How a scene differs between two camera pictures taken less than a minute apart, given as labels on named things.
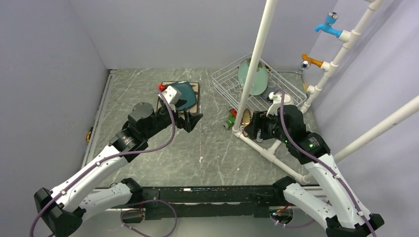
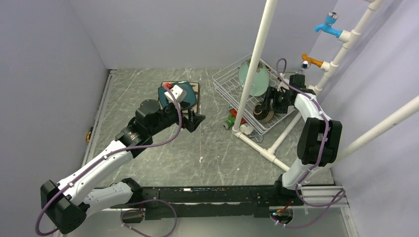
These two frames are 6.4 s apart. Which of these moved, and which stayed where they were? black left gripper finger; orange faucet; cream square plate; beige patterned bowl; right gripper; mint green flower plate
Moved: beige patterned bowl; right gripper
Stayed: mint green flower plate; cream square plate; black left gripper finger; orange faucet
